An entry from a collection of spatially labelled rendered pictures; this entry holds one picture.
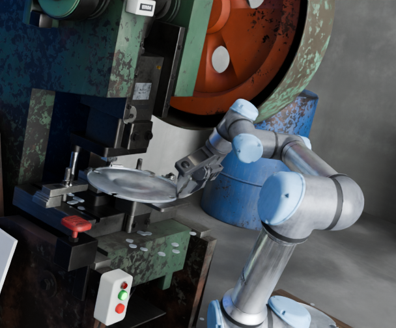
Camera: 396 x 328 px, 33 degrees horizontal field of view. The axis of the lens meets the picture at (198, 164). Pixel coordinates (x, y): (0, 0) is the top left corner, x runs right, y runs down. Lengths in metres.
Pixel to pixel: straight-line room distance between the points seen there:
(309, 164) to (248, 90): 0.58
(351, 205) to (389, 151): 3.70
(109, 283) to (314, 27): 0.97
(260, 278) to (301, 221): 0.20
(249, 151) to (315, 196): 0.39
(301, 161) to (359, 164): 3.56
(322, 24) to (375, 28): 3.07
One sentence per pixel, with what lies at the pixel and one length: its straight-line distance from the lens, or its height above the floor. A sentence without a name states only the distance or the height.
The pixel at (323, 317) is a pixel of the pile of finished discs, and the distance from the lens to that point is 2.50.
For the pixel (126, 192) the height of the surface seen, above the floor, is 0.78.
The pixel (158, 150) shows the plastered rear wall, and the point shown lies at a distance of 4.24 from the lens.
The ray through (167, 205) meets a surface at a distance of 1.92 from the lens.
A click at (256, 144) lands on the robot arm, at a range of 1.74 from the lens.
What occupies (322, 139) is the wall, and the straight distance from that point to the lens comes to 5.35.
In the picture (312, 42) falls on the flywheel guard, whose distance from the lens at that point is 2.10.
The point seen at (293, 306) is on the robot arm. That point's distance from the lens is 1.76.
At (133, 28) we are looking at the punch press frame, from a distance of 1.84.
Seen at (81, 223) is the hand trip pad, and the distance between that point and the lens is 1.74.
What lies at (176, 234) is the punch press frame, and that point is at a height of 0.64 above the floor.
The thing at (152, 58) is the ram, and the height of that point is 1.17.
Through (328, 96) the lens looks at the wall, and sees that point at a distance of 5.31.
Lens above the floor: 1.42
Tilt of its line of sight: 15 degrees down
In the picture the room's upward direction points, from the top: 13 degrees clockwise
